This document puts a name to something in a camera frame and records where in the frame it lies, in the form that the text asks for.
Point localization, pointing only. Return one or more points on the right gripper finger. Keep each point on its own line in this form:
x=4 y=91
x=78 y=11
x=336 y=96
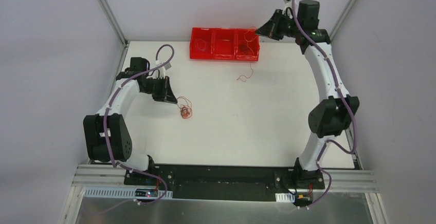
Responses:
x=270 y=24
x=268 y=34

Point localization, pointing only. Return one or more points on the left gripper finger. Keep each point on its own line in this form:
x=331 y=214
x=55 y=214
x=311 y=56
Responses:
x=168 y=89
x=169 y=100

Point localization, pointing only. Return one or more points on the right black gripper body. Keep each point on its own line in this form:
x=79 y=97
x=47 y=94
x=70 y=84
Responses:
x=277 y=26

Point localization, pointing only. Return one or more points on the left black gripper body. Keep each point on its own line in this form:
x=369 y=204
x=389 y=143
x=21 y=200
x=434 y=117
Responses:
x=162 y=89

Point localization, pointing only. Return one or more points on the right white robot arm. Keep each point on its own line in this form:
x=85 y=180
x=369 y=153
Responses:
x=337 y=108

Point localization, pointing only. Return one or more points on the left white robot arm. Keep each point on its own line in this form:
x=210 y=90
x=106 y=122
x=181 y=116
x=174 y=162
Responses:
x=106 y=134

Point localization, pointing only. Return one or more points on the red three-compartment bin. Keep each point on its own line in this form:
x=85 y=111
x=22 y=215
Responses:
x=224 y=44

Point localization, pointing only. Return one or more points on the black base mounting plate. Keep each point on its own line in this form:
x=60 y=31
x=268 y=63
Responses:
x=233 y=183

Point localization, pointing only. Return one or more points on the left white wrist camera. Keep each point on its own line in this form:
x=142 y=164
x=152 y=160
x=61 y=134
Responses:
x=162 y=67

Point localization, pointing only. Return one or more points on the left slotted cable duct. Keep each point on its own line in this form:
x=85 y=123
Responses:
x=127 y=193

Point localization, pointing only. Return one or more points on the slotted cable duct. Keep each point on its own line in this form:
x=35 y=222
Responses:
x=285 y=197
x=127 y=193

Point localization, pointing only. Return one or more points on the right slotted cable duct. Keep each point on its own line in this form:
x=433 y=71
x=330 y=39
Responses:
x=285 y=197

